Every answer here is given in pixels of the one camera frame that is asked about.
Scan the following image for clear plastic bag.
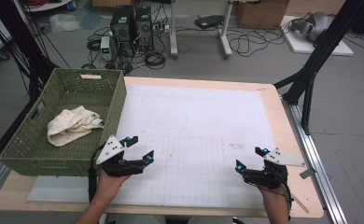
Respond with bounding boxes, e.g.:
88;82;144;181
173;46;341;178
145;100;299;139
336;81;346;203
49;12;82;34

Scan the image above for black metal stand with cables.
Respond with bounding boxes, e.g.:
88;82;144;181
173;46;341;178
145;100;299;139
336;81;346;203
0;0;62;104

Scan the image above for person's right hand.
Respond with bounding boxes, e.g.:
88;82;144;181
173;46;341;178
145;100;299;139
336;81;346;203
258;183;291;204

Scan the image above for white power supply unit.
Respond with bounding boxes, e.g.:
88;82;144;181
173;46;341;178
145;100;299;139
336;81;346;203
100;35;113;62

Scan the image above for grey tape piece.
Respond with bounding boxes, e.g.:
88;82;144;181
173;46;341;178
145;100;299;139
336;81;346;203
299;167;317;180

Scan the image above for white floor board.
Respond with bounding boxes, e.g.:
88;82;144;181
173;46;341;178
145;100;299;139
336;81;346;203
281;15;355;57

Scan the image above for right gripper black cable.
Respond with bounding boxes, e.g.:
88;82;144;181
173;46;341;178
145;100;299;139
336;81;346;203
272;171;294;220

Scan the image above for person's grey trousers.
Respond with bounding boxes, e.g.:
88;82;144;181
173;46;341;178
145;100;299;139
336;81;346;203
105;214;234;224

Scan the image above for teal floor sheet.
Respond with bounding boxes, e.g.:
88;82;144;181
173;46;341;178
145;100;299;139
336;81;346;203
79;8;105;32

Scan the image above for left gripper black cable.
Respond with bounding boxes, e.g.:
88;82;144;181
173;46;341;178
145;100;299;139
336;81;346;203
88;144;107;203

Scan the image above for large black computer tower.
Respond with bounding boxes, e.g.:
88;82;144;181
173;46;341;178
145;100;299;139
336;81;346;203
110;5;137;58

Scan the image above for thin wooden stick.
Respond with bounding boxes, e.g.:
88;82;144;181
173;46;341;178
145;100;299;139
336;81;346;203
287;183;311;215

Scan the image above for coiled black cable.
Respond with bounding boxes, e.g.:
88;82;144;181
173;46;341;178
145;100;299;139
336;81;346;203
144;50;167;71

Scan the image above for white grid mat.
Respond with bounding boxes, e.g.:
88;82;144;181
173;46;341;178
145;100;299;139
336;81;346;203
27;84;295;211

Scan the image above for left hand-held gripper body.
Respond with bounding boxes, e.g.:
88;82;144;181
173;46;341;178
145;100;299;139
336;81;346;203
91;134;147;178

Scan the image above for large cardboard box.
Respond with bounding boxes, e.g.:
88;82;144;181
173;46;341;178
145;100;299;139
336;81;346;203
234;0;290;30

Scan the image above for black flat device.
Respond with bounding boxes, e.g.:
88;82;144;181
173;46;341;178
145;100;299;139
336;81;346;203
194;14;225;30

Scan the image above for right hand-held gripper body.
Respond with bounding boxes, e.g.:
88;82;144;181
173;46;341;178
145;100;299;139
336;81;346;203
241;147;306;190

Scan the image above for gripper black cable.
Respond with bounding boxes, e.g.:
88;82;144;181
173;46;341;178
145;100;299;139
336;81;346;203
88;144;107;203
272;171;294;220

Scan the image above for aluminium rail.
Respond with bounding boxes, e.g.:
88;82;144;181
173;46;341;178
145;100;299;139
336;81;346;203
282;98;348;224

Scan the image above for person's left hand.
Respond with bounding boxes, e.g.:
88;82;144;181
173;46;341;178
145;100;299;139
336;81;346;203
93;169;132;203

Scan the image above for grey headset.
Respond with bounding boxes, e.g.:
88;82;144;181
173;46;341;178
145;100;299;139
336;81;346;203
289;11;335;43

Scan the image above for green woven basket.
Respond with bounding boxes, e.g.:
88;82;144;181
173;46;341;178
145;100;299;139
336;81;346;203
0;67;128;177

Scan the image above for cream egg print cloth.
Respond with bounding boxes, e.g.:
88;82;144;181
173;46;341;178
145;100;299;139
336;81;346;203
47;105;105;147

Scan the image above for tangled black floor cable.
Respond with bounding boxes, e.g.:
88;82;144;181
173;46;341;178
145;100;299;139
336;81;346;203
226;27;287;58

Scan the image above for slim black computer tower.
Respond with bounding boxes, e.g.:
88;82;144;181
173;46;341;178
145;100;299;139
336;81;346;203
134;6;155;52

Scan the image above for white desk leg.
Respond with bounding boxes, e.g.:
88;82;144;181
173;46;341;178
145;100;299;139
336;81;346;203
169;0;179;60
218;0;234;60

